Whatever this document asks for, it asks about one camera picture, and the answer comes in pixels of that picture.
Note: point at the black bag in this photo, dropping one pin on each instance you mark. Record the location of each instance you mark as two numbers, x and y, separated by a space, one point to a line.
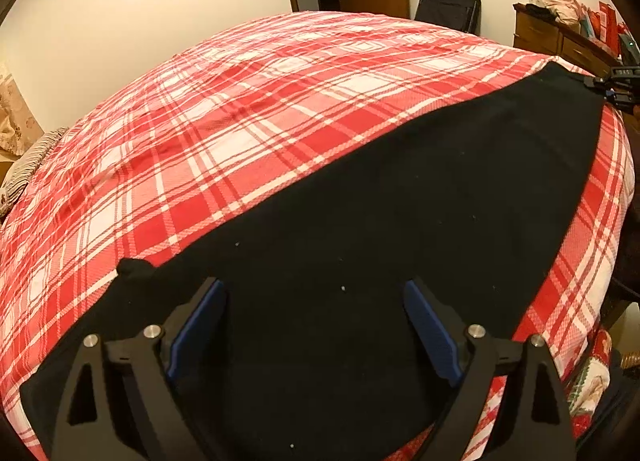
445 6

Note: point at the red plaid bed sheet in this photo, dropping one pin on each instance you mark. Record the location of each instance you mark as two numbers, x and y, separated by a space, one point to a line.
250 91

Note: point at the red gift bag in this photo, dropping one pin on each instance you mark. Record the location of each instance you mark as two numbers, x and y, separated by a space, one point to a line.
602 26

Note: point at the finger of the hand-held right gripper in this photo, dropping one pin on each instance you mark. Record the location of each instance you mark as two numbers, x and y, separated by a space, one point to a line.
612 77
622 98

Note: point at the red green printed bag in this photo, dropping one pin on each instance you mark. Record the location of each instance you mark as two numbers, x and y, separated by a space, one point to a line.
590 381

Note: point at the beige floral curtain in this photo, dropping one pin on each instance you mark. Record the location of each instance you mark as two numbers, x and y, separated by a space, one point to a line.
15 111

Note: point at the brown wooden dresser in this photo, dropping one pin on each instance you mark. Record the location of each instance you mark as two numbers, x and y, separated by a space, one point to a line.
555 36

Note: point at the striped pillow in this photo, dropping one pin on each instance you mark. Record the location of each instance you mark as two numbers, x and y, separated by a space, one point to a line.
30 166

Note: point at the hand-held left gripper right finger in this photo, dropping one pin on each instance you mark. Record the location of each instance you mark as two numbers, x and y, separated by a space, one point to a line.
432 336

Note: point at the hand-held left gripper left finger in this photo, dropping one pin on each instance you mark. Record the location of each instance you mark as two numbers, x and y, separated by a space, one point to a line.
192 336

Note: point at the pink plastic bag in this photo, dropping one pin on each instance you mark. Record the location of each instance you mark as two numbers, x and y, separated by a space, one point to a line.
565 8

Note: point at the black pants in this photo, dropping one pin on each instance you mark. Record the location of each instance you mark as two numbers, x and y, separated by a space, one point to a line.
375 191

